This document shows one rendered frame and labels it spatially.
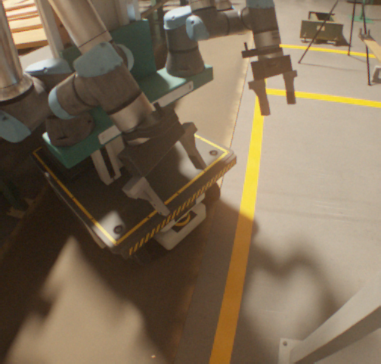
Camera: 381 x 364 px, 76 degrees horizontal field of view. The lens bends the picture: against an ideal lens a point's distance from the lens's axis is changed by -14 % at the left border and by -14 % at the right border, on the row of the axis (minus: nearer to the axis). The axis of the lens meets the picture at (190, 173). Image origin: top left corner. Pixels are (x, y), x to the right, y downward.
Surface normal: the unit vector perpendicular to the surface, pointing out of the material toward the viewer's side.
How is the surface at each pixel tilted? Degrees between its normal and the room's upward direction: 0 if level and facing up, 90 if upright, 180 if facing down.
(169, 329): 0
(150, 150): 67
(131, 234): 0
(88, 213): 0
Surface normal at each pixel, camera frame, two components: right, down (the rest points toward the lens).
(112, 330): -0.08, -0.70
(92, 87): -0.33, 0.69
